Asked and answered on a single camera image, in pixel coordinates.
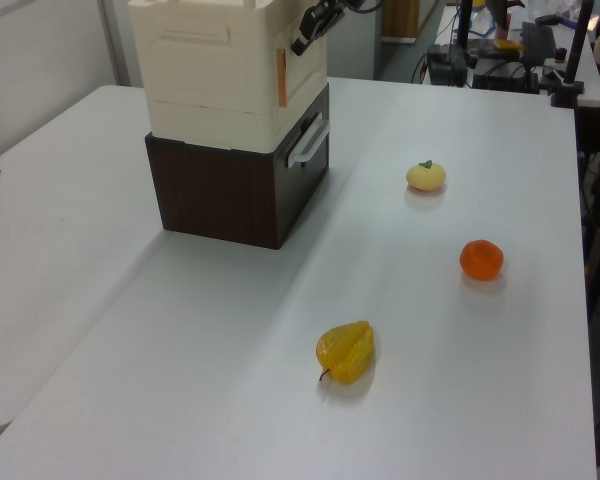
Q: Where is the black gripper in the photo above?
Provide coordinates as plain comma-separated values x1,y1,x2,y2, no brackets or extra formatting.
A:
289,0,347,56

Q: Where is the cream plastic cabinet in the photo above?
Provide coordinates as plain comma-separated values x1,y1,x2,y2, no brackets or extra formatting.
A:
127,0,330,150

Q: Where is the brown wooden board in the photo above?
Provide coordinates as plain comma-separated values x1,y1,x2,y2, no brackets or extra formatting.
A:
379,0,445,39

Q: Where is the dark brown wooden drawer box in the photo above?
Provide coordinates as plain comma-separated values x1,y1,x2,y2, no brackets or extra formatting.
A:
144,82,331,251

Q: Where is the thin black pole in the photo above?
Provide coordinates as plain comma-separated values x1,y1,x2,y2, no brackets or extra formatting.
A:
454,0,475,51

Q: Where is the pale yellow toy pumpkin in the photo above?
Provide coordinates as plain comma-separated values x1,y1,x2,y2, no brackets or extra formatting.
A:
405,159,448,192

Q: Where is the black electronics box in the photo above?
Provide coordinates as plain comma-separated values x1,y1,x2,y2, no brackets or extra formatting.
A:
471,53,540,94

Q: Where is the orange toy tangerine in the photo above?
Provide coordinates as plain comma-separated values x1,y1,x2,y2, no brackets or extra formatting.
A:
459,239,505,281

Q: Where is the yellow toy starfruit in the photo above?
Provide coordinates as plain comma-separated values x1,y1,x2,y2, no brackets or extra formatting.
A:
315,319,375,386

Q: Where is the white drawer handle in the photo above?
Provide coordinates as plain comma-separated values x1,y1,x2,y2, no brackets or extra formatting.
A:
286,111,331,168

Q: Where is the small black device with cables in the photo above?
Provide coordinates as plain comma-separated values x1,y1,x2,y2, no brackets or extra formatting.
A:
426,43,469,89

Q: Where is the black camera stand pole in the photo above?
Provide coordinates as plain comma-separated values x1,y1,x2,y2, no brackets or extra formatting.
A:
550,0,595,109

